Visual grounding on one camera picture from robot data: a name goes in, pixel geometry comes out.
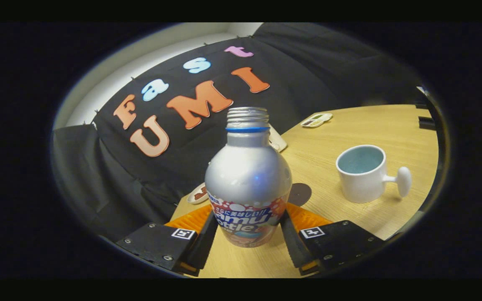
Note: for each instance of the dark brown round coaster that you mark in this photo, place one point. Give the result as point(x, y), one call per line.
point(301, 193)

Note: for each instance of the white cup with blue inside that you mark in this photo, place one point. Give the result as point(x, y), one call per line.
point(362, 188)

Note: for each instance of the white palette tray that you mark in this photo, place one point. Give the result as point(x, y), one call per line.
point(316, 120)

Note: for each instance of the silver juice bottle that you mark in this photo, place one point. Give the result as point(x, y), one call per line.
point(247, 171)

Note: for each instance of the white plate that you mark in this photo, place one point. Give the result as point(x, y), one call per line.
point(191, 199)

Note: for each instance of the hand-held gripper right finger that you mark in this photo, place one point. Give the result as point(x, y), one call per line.
point(293, 246)

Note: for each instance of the brown food pieces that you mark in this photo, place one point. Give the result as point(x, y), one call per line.
point(201, 193)

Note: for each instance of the black table clamp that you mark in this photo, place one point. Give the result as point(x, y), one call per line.
point(427, 123)

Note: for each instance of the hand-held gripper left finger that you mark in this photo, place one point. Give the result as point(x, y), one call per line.
point(205, 246)

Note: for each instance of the black backdrop cloth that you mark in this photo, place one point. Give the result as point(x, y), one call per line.
point(308, 62)

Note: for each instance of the white toaster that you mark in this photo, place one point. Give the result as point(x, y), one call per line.
point(278, 142)

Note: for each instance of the wooden table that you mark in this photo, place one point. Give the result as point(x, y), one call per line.
point(349, 129)

